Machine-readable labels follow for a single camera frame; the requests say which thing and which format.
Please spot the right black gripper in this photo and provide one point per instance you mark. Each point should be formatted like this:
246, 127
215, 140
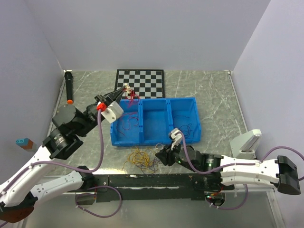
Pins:
166, 155

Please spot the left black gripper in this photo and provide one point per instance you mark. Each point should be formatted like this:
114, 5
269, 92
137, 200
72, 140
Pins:
115, 96

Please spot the blue three-compartment plastic bin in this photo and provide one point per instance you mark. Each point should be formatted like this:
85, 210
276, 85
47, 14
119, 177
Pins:
149, 121

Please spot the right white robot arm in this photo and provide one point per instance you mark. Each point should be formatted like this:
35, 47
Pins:
227, 171

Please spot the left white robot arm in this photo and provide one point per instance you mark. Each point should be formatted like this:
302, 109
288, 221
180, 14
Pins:
45, 176

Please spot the tall white chess piece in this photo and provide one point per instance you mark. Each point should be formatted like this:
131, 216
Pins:
127, 87

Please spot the black and white chessboard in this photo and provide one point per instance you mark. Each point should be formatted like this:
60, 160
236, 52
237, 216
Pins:
146, 83

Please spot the black microphone orange tip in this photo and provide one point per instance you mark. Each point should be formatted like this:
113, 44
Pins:
69, 87

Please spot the white tape dispenser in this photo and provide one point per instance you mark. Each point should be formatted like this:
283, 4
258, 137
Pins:
245, 145

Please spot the blue and brown toy block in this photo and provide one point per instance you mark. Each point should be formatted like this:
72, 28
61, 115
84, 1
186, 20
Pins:
25, 143

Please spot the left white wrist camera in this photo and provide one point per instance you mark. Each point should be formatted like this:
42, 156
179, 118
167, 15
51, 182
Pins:
113, 112

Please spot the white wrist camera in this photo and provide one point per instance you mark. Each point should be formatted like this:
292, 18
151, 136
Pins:
176, 138
113, 112

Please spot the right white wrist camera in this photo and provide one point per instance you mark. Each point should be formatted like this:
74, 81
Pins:
176, 138

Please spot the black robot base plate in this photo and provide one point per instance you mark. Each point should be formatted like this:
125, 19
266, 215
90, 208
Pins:
157, 186

